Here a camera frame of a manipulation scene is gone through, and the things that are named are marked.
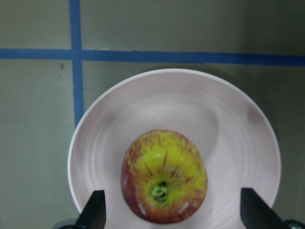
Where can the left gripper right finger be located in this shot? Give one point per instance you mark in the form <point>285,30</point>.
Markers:
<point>255,213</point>

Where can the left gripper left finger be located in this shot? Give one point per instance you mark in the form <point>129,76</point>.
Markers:
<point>93,214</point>

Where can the red yellow apple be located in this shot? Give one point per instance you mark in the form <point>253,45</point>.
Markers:
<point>163,178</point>

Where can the pink plate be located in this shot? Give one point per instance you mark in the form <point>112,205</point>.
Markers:
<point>236,141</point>

